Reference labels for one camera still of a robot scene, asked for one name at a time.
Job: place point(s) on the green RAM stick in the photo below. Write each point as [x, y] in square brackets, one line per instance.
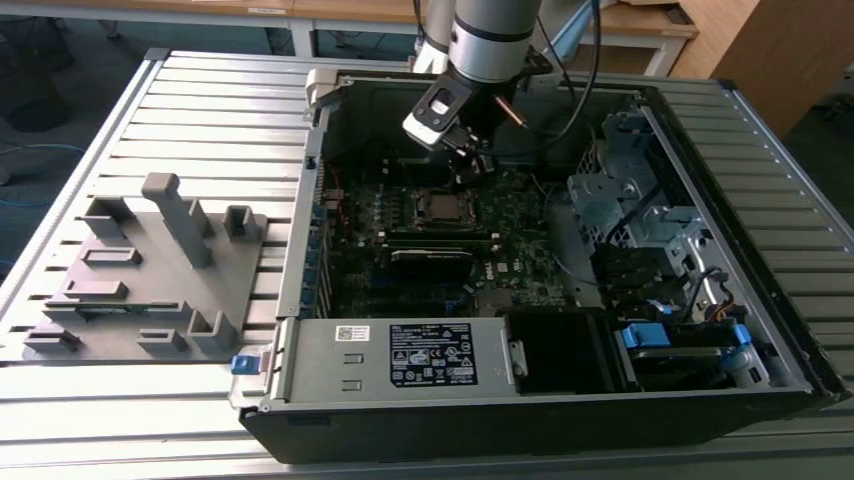
[114, 310]

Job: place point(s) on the black PC case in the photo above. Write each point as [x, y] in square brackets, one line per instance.
[467, 435]

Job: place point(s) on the black connector bundle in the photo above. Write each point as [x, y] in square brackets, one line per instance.
[628, 275]

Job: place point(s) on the wooden cabinet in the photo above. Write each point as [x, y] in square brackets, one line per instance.
[788, 50]

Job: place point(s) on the green motherboard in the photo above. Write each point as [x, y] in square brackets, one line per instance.
[528, 260]

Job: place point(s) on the wooden desk white frame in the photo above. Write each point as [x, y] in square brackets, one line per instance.
[134, 5]
[641, 27]

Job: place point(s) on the blue disk carrier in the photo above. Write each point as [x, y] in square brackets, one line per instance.
[644, 335]

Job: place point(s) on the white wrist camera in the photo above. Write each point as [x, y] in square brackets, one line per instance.
[437, 110]

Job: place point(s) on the blue case latch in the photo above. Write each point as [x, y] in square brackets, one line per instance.
[243, 364]

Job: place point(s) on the black hard disk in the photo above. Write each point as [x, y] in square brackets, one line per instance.
[674, 367]

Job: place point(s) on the silver drive cage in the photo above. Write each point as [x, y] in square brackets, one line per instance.
[594, 192]

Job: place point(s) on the black RAM slot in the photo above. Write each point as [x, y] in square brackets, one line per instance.
[434, 242]
[434, 231]
[434, 247]
[434, 236]

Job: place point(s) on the grey parts rack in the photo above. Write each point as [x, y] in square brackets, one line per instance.
[167, 295]

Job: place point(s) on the grey power supply unit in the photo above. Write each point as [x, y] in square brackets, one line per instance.
[321, 360]

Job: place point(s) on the chipset heatsink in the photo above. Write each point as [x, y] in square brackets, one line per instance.
[496, 300]

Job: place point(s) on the black office chair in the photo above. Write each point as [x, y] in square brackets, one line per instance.
[34, 75]

